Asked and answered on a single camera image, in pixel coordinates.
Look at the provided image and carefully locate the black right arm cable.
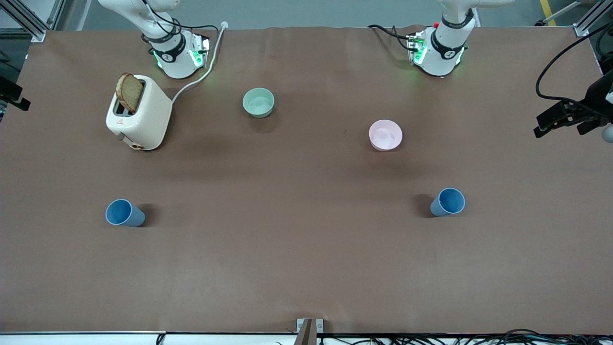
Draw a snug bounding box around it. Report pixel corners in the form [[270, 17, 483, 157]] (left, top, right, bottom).
[[142, 0, 220, 36]]

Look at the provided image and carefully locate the black left arm base cable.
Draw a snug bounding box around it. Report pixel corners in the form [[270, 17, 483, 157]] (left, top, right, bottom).
[[368, 24, 415, 51]]

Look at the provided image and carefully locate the brown bread slice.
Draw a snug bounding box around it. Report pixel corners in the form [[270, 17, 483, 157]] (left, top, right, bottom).
[[116, 72, 144, 114]]

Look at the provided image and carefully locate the pale pink bowl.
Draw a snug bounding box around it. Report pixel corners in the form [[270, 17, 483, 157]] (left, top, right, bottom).
[[368, 119, 403, 152]]

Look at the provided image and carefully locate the cream white toaster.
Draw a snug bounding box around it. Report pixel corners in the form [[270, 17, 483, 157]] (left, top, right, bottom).
[[105, 74, 173, 151]]

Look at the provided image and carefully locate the grey metal table bracket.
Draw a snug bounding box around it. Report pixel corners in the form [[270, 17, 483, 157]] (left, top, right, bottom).
[[296, 318, 324, 345]]

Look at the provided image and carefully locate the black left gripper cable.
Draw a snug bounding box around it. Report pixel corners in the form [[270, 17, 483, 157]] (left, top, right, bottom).
[[535, 23, 613, 118]]

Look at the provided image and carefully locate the mint green bowl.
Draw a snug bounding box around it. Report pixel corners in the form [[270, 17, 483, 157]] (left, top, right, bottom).
[[242, 88, 275, 118]]

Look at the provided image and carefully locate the white toaster power cable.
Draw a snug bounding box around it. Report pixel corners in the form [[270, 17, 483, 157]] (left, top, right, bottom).
[[171, 22, 228, 104]]

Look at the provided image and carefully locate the ribbed blue plastic cup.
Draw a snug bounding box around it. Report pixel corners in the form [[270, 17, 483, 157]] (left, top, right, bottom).
[[430, 187, 466, 218], [105, 199, 146, 228]]

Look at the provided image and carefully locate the grey metal rod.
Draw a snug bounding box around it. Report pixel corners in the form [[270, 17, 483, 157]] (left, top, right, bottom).
[[535, 0, 582, 27]]

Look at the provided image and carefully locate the brown table mat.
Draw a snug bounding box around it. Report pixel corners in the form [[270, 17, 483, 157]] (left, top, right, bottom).
[[0, 25, 613, 334]]

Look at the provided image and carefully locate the black cable tangle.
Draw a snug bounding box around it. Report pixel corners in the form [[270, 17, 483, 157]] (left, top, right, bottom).
[[316, 328, 613, 345]]

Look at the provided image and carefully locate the aluminium frame profile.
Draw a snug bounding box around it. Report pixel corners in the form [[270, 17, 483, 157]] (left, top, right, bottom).
[[0, 0, 48, 43], [573, 0, 613, 38]]

